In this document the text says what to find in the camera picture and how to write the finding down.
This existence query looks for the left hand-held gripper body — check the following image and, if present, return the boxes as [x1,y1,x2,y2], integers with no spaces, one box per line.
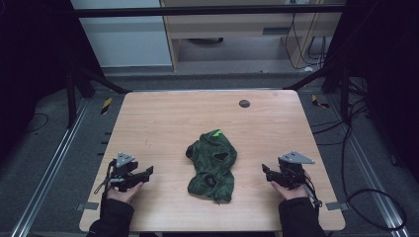
[106,151,147,194]

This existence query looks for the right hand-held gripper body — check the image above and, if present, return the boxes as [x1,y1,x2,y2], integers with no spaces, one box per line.
[267,150,316,191]

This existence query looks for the person's right hand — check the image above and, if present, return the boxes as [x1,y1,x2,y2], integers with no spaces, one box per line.
[270,171,312,201]

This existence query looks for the person's left hand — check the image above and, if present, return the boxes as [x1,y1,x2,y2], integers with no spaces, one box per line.
[106,181,145,206]

